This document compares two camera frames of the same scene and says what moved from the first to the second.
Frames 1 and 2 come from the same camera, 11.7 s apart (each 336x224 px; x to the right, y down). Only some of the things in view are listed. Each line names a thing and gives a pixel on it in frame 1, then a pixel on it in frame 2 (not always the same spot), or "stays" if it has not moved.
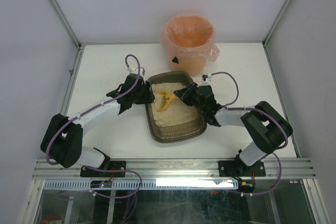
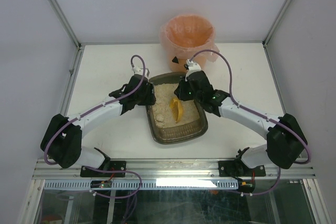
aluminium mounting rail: [285, 168] stays
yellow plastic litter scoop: [168, 97] to [177, 109]
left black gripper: [144, 92] stays
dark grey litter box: [192, 130] stays
